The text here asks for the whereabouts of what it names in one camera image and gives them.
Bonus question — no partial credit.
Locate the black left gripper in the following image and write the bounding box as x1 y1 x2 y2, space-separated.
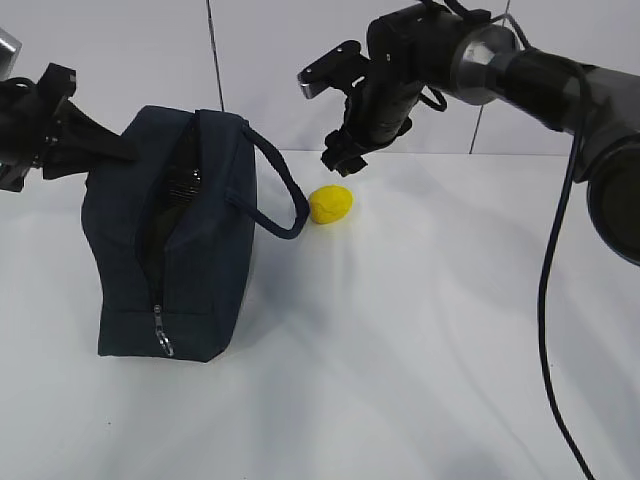
1 63 138 192

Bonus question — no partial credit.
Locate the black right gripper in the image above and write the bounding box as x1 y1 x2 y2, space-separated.
321 82 413 177

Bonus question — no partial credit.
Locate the navy blue fabric lunch bag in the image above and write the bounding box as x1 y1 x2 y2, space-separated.
81 106 309 363

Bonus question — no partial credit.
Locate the glass container with green lid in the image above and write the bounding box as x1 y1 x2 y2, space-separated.
142 121 202 263

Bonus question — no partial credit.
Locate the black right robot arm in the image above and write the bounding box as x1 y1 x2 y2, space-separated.
298 1 639 263

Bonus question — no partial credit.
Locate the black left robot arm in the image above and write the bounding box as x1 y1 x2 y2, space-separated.
1 63 138 193

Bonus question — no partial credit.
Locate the yellow lemon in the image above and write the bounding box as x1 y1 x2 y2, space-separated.
309 185 354 225

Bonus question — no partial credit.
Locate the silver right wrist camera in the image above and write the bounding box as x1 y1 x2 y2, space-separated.
297 40 369 100

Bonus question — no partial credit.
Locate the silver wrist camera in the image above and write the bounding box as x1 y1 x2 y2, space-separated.
297 40 369 100
0 28 22 81

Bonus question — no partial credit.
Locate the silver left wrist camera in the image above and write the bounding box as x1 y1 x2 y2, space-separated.
0 28 22 81

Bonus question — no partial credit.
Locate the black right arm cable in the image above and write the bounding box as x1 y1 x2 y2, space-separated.
538 64 599 480

